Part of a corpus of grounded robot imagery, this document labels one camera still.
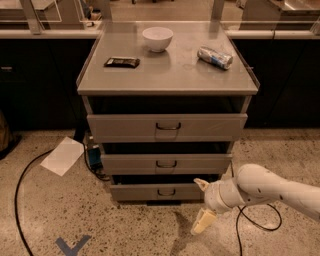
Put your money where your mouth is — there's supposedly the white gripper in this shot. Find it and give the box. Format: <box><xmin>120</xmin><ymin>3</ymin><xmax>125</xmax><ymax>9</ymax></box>
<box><xmin>191</xmin><ymin>178</ymin><xmax>245</xmax><ymax>235</ymax></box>

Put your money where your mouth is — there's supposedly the grey bottom drawer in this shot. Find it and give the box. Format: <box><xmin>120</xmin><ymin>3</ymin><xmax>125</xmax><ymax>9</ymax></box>
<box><xmin>110</xmin><ymin>183</ymin><xmax>204</xmax><ymax>201</ymax></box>

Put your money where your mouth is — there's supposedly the grey drawer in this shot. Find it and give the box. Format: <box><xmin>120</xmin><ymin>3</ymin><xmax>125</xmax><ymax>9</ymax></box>
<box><xmin>101</xmin><ymin>154</ymin><xmax>232</xmax><ymax>175</ymax></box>
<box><xmin>110</xmin><ymin>183</ymin><xmax>204</xmax><ymax>201</ymax></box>
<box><xmin>87</xmin><ymin>114</ymin><xmax>247</xmax><ymax>143</ymax></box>

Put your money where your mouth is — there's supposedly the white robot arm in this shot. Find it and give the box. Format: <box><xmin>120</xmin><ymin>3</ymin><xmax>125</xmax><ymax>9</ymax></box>
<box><xmin>191</xmin><ymin>164</ymin><xmax>320</xmax><ymax>235</ymax></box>

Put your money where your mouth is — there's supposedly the grey middle drawer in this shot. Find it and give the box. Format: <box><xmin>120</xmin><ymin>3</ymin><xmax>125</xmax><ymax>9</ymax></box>
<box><xmin>101</xmin><ymin>154</ymin><xmax>232</xmax><ymax>175</ymax></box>

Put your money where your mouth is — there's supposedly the grey top drawer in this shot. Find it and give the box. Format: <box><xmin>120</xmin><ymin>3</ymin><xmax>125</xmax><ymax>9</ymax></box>
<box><xmin>87</xmin><ymin>114</ymin><xmax>247</xmax><ymax>143</ymax></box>

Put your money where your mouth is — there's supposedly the grey drawer cabinet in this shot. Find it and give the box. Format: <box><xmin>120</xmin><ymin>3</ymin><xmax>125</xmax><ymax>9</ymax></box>
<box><xmin>76</xmin><ymin>21</ymin><xmax>261</xmax><ymax>205</ymax></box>

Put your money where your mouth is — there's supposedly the blue power box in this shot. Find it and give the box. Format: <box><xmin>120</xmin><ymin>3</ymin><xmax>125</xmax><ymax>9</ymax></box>
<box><xmin>87</xmin><ymin>145</ymin><xmax>102</xmax><ymax>170</ymax></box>

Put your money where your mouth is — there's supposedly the crushed silver blue can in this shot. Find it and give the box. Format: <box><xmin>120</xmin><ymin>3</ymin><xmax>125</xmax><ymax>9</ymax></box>
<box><xmin>197</xmin><ymin>46</ymin><xmax>233</xmax><ymax>70</ymax></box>

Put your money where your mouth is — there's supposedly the blue tape floor marker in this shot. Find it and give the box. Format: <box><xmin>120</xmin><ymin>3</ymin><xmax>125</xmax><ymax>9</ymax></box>
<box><xmin>55</xmin><ymin>234</ymin><xmax>92</xmax><ymax>256</ymax></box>

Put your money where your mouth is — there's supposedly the white paper sheet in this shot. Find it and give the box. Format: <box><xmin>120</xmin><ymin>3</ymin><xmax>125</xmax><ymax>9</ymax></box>
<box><xmin>41</xmin><ymin>137</ymin><xmax>84</xmax><ymax>176</ymax></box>

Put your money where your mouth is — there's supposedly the black snack bar packet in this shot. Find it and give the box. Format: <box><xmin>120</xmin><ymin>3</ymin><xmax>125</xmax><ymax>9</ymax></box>
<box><xmin>103</xmin><ymin>57</ymin><xmax>140</xmax><ymax>68</ymax></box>

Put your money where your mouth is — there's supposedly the white bowl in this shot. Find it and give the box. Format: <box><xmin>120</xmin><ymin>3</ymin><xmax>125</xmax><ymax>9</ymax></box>
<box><xmin>142</xmin><ymin>27</ymin><xmax>173</xmax><ymax>52</ymax></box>

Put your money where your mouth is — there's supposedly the brown bag at left edge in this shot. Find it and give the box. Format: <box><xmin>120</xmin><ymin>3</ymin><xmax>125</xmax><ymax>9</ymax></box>
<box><xmin>0</xmin><ymin>110</ymin><xmax>14</xmax><ymax>153</ymax></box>

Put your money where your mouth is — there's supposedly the black cable right floor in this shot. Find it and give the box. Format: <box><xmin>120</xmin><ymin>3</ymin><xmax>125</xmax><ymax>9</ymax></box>
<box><xmin>229</xmin><ymin>161</ymin><xmax>283</xmax><ymax>256</ymax></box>

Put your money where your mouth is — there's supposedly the black cable floor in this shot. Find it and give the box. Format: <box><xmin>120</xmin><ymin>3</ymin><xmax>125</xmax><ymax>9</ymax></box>
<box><xmin>13</xmin><ymin>148</ymin><xmax>55</xmax><ymax>256</ymax></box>
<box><xmin>229</xmin><ymin>161</ymin><xmax>283</xmax><ymax>256</ymax></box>

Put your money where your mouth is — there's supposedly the black cable left floor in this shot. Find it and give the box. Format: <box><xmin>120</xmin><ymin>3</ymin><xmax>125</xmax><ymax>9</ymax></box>
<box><xmin>13</xmin><ymin>148</ymin><xmax>55</xmax><ymax>256</ymax></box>

